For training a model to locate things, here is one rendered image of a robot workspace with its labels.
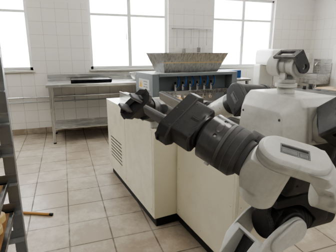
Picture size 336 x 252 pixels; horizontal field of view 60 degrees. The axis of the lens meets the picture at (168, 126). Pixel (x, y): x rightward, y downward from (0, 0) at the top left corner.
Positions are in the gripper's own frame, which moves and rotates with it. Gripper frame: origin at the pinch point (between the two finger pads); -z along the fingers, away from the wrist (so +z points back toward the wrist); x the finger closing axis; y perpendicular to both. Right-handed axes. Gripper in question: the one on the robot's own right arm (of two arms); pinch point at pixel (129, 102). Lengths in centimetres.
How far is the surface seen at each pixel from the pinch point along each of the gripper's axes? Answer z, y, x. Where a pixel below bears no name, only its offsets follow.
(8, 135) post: -23.1, -6.3, -27.7
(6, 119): -24.8, -9.3, -24.3
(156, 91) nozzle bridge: 97, -42, -9
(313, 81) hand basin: 563, -42, 172
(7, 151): -22.4, -3.5, -31.1
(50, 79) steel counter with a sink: 277, -270, -171
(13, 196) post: -17.7, 5.8, -40.9
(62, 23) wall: 270, -323, -96
